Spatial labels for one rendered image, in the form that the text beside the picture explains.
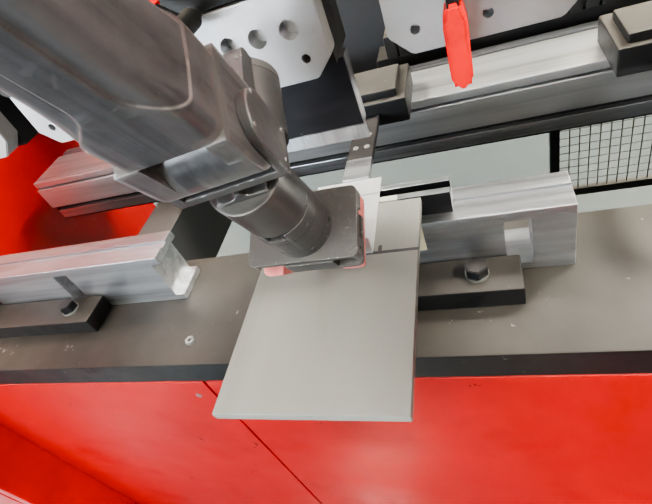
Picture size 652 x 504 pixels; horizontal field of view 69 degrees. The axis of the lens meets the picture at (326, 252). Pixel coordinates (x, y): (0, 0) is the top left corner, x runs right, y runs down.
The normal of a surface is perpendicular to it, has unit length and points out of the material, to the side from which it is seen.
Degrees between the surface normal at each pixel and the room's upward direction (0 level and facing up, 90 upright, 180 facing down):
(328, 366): 0
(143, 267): 90
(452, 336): 0
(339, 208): 27
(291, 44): 90
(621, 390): 90
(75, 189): 90
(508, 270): 0
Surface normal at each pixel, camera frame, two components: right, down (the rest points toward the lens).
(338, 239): -0.34, -0.28
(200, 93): 0.94, -0.21
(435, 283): -0.32, -0.69
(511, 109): -0.16, 0.72
